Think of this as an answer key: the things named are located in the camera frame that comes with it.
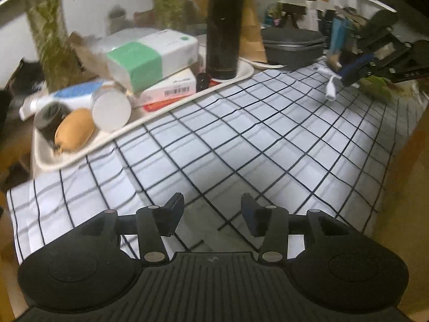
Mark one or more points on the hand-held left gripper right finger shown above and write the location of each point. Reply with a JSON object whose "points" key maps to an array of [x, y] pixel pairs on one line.
{"points": [[249, 213]]}

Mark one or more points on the white tray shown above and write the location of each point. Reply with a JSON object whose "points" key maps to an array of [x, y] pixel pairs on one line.
{"points": [[100, 144]]}

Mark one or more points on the black white checked tablecloth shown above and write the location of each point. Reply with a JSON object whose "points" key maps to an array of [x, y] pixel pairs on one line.
{"points": [[234, 141]]}

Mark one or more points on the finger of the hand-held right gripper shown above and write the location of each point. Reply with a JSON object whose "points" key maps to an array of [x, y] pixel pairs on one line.
{"points": [[378, 26], [355, 68]]}

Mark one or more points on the bamboo plant in glass vase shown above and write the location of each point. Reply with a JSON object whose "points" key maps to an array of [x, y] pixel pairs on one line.
{"points": [[47, 40], [167, 3]]}

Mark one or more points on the green white tissue pack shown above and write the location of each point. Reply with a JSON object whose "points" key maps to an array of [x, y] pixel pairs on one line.
{"points": [[144, 63]]}

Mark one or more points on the white blue tube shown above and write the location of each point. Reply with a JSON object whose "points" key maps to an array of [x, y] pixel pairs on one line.
{"points": [[67, 97]]}

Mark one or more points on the white lidded jar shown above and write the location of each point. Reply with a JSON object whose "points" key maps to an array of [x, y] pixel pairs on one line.
{"points": [[110, 110]]}

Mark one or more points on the grey zip case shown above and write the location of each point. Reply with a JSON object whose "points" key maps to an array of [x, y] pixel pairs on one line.
{"points": [[291, 50]]}

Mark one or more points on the crumpled brown paper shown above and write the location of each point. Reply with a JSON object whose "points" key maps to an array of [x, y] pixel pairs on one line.
{"points": [[87, 57]]}

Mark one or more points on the small dark jar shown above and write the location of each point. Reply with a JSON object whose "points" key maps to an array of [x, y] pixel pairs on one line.
{"points": [[117, 16]]}

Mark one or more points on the small black cap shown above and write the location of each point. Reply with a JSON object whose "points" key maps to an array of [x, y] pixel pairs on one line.
{"points": [[203, 81]]}

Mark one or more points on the brown cardboard box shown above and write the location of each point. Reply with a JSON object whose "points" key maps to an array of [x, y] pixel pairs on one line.
{"points": [[405, 181]]}

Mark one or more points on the dark cylindrical jar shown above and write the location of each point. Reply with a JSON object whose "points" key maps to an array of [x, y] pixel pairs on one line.
{"points": [[50, 115]]}

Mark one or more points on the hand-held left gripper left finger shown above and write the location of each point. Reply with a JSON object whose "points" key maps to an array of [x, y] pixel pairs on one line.
{"points": [[174, 213]]}

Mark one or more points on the white pink barcode box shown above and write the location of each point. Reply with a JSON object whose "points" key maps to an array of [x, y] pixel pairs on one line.
{"points": [[161, 90]]}

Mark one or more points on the red flat packet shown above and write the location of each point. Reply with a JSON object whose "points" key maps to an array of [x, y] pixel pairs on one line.
{"points": [[154, 107]]}

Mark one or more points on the green packet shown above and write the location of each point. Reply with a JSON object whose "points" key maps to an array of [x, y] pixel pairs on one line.
{"points": [[375, 87]]}

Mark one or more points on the blue carton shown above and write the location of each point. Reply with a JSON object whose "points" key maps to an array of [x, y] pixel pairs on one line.
{"points": [[338, 37]]}

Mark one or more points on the black thermos bottle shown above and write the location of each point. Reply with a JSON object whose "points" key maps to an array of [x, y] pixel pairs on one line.
{"points": [[223, 33]]}

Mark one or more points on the white carton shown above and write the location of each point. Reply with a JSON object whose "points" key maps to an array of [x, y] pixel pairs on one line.
{"points": [[311, 16]]}

